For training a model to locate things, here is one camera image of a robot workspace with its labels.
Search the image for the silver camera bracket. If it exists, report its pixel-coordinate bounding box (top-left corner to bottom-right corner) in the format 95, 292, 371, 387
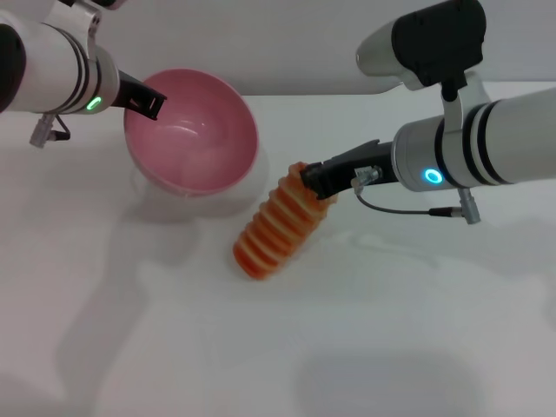
45, 0, 102, 50
440, 70, 490, 132

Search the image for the pink plastic bowl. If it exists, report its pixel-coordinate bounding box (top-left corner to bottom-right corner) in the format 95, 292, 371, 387
122, 67, 261, 198

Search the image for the silver left camera bracket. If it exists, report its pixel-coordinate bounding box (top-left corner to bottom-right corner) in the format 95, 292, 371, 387
45, 0, 102, 50

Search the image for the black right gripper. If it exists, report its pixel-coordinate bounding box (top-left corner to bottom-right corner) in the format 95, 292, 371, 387
299, 139, 397, 202

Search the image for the silver right camera bracket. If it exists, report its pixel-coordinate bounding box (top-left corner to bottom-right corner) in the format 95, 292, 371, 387
440, 70, 490, 132

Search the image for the orange ridged toy bread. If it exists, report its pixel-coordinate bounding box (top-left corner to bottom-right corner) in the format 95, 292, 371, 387
232, 160, 341, 281

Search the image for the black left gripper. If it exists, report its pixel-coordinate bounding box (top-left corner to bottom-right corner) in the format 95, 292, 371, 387
113, 69, 168, 121

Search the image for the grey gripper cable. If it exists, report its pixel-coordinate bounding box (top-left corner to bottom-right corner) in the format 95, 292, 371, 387
352, 166, 481, 225

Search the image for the short black connector cable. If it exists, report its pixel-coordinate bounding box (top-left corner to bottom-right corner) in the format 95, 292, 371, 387
29, 112, 71, 149

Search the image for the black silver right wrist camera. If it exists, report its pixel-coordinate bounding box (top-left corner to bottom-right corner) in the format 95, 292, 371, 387
355, 0, 487, 91

